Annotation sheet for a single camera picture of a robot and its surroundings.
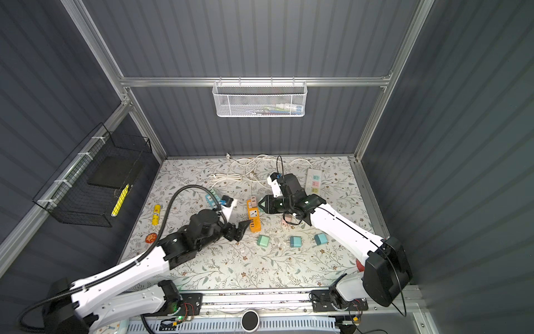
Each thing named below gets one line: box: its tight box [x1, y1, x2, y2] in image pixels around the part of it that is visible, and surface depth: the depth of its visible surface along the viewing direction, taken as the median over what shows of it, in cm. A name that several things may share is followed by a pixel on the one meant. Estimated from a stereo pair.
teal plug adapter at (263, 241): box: [256, 235, 270, 248], surface depth 88 cm
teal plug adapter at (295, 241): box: [289, 235, 303, 248], surface depth 88 cm
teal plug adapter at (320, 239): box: [314, 233, 329, 246], surface depth 90 cm
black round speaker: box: [240, 309, 261, 333], surface depth 67 cm
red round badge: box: [144, 232, 158, 244], surface depth 92 cm
